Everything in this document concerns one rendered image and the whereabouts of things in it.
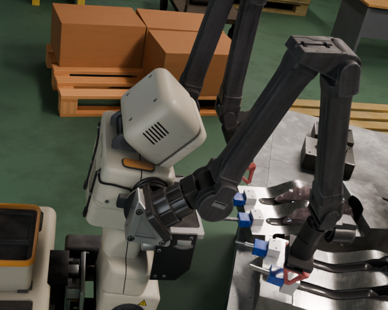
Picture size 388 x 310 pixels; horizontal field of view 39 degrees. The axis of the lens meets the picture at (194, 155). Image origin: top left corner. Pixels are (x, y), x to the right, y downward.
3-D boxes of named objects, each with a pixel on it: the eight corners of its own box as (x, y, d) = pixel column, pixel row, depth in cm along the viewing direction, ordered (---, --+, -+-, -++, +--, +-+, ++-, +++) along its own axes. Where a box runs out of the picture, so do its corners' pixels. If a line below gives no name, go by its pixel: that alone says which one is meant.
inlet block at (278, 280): (244, 279, 142) (251, 266, 139) (247, 265, 146) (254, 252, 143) (291, 296, 142) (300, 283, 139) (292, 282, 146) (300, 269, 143)
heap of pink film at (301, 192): (285, 228, 175) (291, 209, 171) (271, 195, 189) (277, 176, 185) (359, 232, 180) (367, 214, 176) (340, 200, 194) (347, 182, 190)
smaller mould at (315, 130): (311, 145, 238) (315, 133, 235) (311, 131, 249) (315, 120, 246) (349, 155, 237) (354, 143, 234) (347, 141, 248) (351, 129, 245)
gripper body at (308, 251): (311, 246, 141) (322, 227, 137) (310, 275, 133) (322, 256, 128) (287, 238, 141) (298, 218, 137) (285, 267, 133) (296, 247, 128)
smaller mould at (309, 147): (300, 167, 220) (305, 153, 217) (300, 149, 233) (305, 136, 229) (349, 179, 219) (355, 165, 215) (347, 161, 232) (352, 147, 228)
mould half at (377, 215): (248, 247, 173) (256, 220, 167) (233, 197, 194) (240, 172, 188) (391, 254, 182) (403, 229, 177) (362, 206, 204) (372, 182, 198)
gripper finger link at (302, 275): (299, 274, 144) (313, 251, 138) (299, 295, 138) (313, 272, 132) (275, 266, 144) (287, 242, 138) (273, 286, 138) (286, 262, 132)
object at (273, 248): (231, 253, 159) (236, 239, 156) (234, 243, 163) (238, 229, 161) (276, 265, 158) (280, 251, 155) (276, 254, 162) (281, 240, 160)
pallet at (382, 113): (393, 115, 484) (398, 104, 478) (445, 166, 418) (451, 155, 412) (270, 106, 455) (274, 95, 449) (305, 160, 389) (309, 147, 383)
